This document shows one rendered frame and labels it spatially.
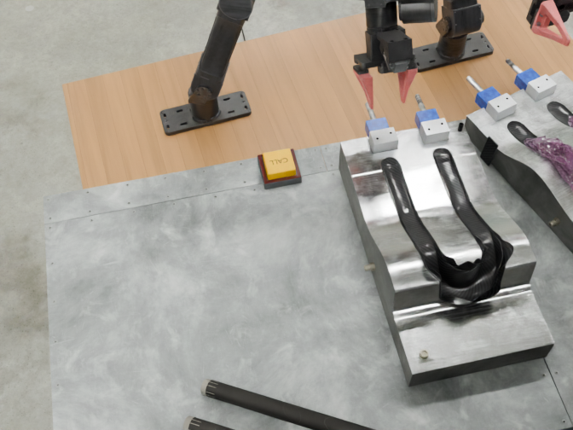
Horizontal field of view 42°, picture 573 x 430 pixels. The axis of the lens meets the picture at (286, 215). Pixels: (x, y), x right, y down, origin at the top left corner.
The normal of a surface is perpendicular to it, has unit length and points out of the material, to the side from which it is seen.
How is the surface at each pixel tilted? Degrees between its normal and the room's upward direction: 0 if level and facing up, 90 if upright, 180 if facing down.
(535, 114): 0
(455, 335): 0
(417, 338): 0
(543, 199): 90
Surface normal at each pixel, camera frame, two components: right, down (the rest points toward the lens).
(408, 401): -0.02, -0.55
